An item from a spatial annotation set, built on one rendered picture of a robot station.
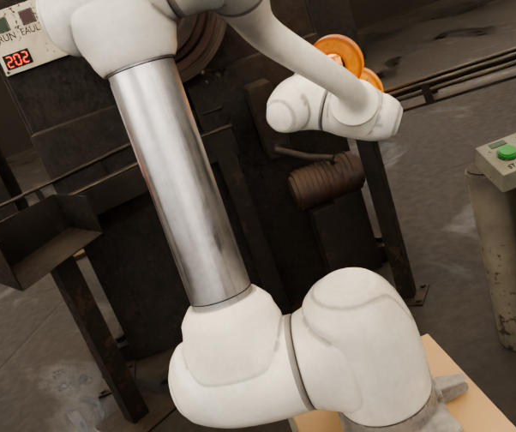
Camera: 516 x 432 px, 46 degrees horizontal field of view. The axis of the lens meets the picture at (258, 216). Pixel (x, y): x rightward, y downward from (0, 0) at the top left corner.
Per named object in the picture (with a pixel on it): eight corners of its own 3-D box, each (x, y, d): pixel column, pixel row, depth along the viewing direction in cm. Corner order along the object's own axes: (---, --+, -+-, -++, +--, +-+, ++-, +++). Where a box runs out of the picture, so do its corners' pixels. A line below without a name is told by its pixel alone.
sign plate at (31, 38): (8, 75, 187) (-20, 17, 181) (88, 47, 189) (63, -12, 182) (6, 76, 185) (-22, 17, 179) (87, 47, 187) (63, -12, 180)
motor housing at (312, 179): (327, 309, 211) (282, 168, 192) (387, 285, 212) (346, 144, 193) (339, 327, 199) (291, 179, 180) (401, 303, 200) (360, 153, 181)
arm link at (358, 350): (444, 415, 90) (409, 296, 82) (326, 441, 94) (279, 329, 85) (423, 346, 105) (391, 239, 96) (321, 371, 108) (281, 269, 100)
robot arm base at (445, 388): (492, 429, 92) (484, 402, 90) (352, 476, 93) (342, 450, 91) (447, 357, 109) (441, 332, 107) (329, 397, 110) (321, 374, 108)
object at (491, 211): (491, 335, 172) (455, 167, 153) (530, 320, 172) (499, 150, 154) (515, 358, 161) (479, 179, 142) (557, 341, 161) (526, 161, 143)
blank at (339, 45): (300, 46, 167) (296, 50, 165) (351, 24, 159) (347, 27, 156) (323, 97, 173) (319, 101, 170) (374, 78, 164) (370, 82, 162)
